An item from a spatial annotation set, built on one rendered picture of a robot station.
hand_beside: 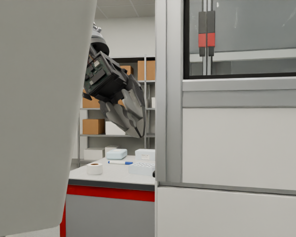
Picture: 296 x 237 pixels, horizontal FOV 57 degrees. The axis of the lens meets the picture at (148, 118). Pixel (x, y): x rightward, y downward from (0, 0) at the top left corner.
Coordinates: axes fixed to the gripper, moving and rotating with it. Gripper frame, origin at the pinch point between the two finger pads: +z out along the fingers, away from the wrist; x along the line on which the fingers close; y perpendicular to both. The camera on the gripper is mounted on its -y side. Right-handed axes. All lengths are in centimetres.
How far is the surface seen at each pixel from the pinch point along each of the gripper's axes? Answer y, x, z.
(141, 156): -99, -41, -32
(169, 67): 8.7, 11.7, -1.3
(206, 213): 3.5, 3.7, 17.4
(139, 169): -67, -32, -16
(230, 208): 3.1, 6.9, 18.5
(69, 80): 31.2, 8.5, 8.6
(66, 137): 28.3, 4.9, 9.6
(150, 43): -379, -27, -304
